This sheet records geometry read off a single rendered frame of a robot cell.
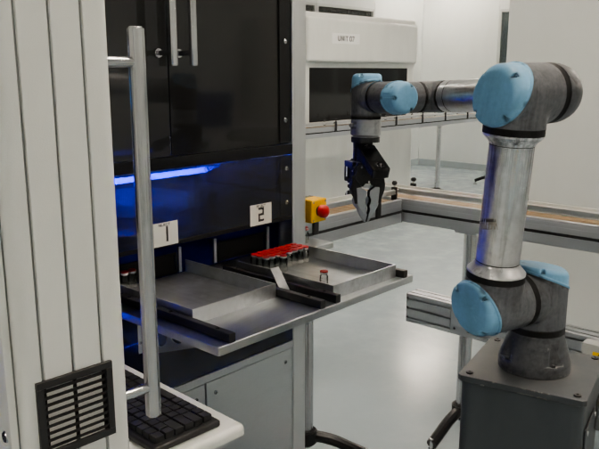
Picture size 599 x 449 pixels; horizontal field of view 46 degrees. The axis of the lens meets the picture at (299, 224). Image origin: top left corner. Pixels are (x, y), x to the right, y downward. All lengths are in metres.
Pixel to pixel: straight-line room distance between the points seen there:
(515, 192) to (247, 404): 1.11
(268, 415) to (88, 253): 1.32
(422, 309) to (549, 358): 1.33
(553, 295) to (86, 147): 0.98
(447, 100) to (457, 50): 9.19
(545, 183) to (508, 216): 1.78
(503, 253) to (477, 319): 0.14
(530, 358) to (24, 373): 1.00
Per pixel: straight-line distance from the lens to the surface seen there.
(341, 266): 2.00
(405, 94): 1.66
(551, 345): 1.59
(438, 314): 2.86
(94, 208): 1.03
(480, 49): 10.70
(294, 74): 2.09
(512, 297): 1.46
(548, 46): 3.17
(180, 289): 1.82
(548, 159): 3.17
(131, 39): 1.06
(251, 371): 2.14
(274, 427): 2.29
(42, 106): 0.98
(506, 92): 1.35
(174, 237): 1.83
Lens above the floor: 1.42
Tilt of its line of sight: 12 degrees down
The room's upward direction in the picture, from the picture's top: straight up
